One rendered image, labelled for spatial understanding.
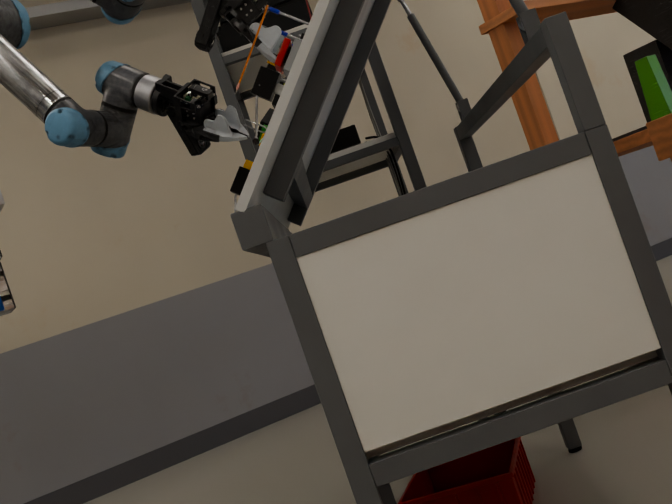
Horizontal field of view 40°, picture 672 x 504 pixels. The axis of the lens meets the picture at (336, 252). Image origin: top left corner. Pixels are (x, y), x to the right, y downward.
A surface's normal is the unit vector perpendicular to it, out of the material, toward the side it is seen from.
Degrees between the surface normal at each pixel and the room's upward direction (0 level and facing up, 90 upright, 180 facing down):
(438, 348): 90
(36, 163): 90
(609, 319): 90
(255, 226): 90
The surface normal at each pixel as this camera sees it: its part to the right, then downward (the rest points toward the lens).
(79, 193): 0.42, -0.17
